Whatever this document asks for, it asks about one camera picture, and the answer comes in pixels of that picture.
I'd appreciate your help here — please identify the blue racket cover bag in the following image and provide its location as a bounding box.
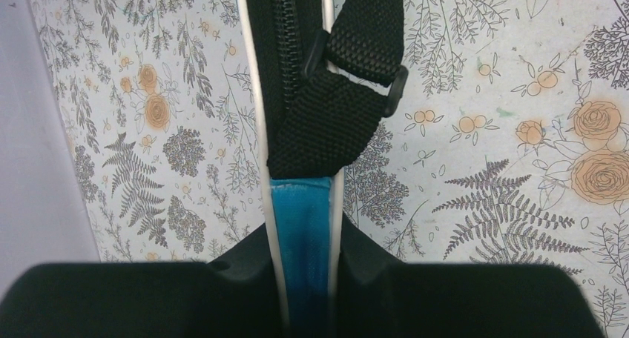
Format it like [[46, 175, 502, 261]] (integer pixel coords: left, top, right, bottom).
[[237, 0, 336, 337]]

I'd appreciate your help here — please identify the floral patterned table mat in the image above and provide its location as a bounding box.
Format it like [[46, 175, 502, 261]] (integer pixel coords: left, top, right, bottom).
[[29, 0, 628, 337]]

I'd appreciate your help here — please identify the black bag shoulder strap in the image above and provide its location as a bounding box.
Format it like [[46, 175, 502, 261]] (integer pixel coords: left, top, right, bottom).
[[267, 0, 409, 181]]

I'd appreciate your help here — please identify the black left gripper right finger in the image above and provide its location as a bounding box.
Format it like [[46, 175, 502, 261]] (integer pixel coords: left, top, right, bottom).
[[334, 215, 605, 338]]

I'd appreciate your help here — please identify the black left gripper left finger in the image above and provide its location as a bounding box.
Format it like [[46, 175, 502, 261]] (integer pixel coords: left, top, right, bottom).
[[0, 222, 286, 338]]

